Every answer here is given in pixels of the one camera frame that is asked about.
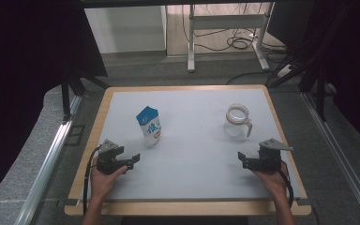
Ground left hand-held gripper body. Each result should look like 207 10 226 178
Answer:
96 139 129 175

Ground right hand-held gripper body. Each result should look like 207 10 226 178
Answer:
249 138 293 173

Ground clear glass pitcher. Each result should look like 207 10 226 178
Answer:
222 102 254 140

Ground blue and white milk carton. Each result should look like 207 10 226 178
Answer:
135 105 163 149

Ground person's left hand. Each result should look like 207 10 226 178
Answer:
89 164 128 201

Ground person's right hand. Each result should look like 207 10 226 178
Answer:
251 162 290 201

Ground wooden table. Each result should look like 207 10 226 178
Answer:
63 83 313 218

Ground black tripod legs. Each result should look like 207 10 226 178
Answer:
60 66 111 122

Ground white power strip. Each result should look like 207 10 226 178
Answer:
276 63 294 79

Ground black stand legs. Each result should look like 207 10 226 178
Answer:
265 46 331 124

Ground black curtain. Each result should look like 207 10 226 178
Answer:
0 0 109 207
266 0 360 149

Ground white metal stand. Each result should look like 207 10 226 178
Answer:
187 2 272 73

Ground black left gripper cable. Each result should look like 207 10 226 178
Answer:
82 144 103 218

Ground aluminium rail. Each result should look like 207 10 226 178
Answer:
301 91 360 225
13 94 83 225

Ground bundle of black floor cables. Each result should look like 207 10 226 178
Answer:
181 3 287 54

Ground white wall panel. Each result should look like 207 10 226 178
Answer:
83 5 167 54

